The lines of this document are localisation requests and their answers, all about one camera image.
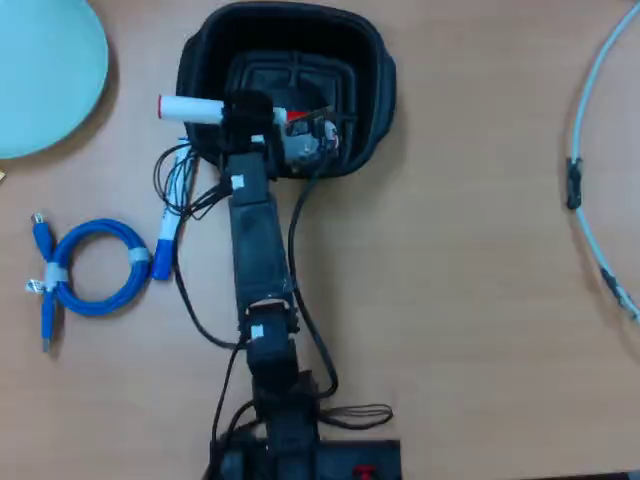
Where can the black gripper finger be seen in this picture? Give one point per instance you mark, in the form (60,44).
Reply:
(252,97)

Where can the blue capped white marker pen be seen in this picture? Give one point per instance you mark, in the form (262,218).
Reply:
(162,260)

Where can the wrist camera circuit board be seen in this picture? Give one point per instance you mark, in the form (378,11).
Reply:
(310,142)

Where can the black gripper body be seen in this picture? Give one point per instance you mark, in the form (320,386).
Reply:
(247,127)

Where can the black square bowl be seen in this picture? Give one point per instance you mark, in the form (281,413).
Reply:
(370,75)

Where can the red capped white marker pen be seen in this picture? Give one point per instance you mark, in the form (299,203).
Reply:
(190,107)

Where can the red clamp knob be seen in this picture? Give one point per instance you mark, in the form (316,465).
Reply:
(363,472)

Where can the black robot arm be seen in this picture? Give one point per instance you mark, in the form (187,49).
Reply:
(257,240)

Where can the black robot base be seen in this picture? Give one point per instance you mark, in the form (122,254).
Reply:
(350,457)

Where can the light green round plate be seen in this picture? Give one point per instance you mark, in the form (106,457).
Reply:
(45,75)

